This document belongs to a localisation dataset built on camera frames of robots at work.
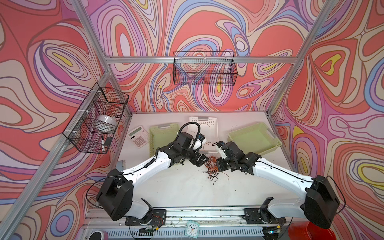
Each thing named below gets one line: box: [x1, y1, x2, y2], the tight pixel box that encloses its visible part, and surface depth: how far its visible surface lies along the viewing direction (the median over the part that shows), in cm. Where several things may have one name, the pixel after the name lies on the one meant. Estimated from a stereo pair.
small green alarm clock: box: [185, 220, 200, 239], surface depth 70 cm
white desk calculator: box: [127, 125, 150, 149], surface depth 104 cm
